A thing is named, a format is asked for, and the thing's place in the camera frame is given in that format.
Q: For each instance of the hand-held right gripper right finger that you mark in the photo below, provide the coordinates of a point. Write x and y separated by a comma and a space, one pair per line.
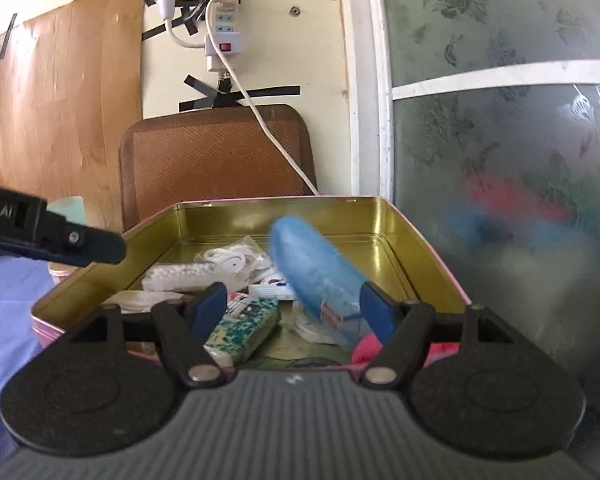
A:
377, 310

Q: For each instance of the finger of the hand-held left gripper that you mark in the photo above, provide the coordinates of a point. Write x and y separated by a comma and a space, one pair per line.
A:
90, 247

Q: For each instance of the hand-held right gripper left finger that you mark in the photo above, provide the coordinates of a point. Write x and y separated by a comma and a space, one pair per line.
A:
209, 310

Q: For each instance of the green printed tissue pack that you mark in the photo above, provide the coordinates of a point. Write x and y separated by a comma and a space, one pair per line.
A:
245, 332

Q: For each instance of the white rabbit-shaped gadget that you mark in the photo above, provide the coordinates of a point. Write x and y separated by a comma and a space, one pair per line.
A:
227, 260

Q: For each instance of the white plastic packet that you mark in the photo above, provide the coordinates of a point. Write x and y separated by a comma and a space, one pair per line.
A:
310, 329

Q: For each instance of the blue plastic case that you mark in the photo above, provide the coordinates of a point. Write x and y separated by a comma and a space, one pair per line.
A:
310, 270

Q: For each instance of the pink tin box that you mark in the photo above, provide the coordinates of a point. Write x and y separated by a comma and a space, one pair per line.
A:
330, 217

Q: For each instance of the green translucent mug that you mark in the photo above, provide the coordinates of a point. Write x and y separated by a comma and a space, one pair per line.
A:
70, 210

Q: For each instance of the small white printed box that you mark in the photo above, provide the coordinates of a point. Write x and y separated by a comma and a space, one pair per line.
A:
270, 290

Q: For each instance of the blue printed tablecloth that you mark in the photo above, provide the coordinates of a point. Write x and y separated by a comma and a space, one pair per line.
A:
5, 320

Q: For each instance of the brown woven chair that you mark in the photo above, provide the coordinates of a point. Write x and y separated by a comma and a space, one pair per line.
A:
205, 155

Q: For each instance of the frosted glass door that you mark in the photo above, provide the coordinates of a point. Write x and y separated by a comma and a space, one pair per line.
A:
505, 135

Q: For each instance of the white power strip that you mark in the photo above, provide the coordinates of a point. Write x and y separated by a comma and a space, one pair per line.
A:
223, 17

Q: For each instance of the white adapter with switch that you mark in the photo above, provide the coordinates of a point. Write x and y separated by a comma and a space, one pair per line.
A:
217, 58

